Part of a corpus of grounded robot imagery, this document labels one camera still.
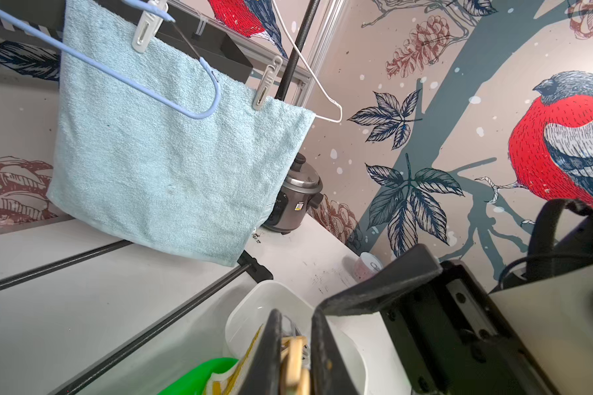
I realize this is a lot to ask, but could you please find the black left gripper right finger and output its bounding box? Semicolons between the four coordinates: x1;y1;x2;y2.
311;309;358;395

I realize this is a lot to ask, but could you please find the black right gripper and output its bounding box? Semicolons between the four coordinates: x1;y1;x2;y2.
318;244;558;394

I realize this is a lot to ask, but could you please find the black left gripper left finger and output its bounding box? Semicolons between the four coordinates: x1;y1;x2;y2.
239;309;283;395

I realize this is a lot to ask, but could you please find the beige clothespin yellow towel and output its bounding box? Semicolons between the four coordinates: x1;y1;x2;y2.
279;336;311;395

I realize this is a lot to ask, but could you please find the yellow striped towel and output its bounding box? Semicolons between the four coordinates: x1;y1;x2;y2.
203;324;265;395

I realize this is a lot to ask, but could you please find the white hanger with blue towel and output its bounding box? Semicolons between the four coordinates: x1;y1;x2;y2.
271;0;344;124

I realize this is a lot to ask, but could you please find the white clothespin blue towel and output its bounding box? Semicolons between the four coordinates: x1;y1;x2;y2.
252;55;283;111
129;0;172;54

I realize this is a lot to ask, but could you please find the light blue towel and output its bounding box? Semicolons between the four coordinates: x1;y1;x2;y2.
47;1;315;267

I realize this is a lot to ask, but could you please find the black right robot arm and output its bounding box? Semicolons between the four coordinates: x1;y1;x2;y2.
311;199;593;394

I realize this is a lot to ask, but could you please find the green plastic basket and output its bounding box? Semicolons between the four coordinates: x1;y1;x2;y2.
159;357;238;395

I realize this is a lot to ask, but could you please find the white rectangular tray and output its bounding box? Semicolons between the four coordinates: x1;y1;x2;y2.
223;281;368;394

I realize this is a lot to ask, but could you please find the black clothes rack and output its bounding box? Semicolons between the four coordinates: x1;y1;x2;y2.
0;0;322;395

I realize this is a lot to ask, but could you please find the silver rice cooker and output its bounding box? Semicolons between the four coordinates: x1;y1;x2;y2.
263;153;323;235

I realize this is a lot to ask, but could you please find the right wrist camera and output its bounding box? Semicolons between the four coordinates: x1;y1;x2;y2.
491;266;593;394

